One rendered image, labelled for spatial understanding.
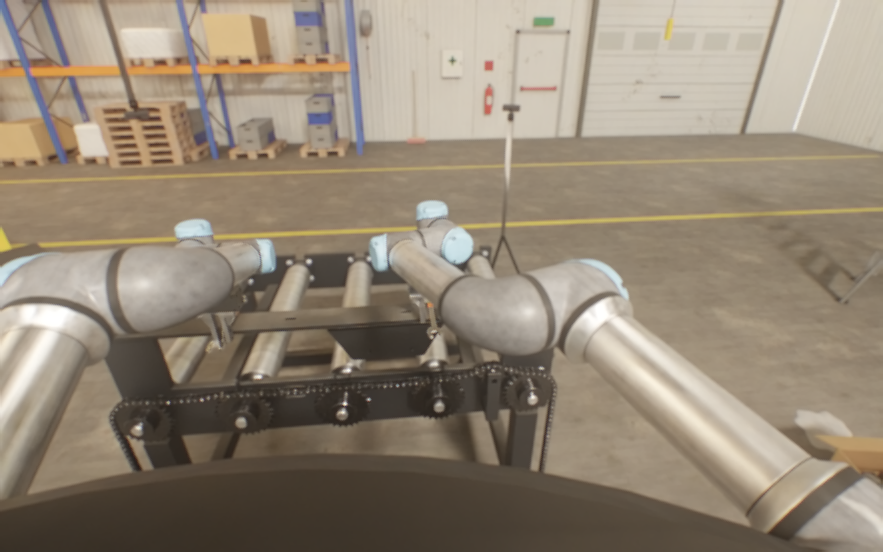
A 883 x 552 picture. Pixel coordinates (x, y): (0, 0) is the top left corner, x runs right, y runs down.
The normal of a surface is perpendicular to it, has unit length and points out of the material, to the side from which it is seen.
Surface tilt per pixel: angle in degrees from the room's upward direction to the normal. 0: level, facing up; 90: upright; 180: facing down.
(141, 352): 90
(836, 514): 31
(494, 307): 51
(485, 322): 72
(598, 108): 90
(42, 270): 16
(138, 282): 57
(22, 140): 90
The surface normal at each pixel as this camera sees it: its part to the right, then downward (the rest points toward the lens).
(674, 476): 0.00, -0.89
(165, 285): 0.71, -0.10
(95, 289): 0.21, -0.06
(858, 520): -0.33, -0.69
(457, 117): 0.11, 0.46
